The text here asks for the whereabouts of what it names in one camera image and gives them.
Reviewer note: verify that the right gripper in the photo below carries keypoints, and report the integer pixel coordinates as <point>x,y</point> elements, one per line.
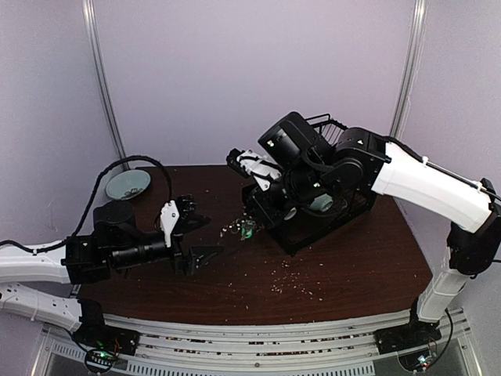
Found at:
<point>259,207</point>

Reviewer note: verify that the pale green plate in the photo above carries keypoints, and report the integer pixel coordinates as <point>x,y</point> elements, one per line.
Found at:
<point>128,184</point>

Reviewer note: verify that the black wire dish rack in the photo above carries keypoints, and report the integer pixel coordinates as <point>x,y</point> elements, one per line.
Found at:
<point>325,219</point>

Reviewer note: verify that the pale green bowl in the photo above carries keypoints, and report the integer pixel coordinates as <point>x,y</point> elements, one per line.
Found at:
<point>321,203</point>

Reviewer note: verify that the aluminium rail frame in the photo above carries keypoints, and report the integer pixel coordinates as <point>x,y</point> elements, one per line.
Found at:
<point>343,347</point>

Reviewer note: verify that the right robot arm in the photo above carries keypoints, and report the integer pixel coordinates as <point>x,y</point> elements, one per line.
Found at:
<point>471,206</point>

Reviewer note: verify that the corner metal post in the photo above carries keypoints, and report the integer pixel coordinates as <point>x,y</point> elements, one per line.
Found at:
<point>411,67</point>
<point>89,14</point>

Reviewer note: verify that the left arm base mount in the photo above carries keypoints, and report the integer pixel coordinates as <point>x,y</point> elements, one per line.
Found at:
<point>101,343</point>

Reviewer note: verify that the left corner metal post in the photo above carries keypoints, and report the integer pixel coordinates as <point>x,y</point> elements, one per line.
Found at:
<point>89,14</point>

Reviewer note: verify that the grey striped bowl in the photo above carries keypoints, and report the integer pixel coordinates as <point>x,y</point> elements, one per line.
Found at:
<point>292,212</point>

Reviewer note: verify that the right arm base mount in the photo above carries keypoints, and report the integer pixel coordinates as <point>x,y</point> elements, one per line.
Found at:
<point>413,334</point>

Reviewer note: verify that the green tagged key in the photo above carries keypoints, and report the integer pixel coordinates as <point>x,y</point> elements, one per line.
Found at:
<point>247,232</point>

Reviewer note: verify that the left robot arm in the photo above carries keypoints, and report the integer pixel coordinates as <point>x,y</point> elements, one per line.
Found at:
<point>115,244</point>

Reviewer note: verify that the right corner metal post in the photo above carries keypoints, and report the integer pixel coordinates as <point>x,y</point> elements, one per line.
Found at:
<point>411,67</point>

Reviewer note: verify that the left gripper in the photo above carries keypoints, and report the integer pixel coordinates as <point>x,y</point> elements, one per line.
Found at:
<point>190,262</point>

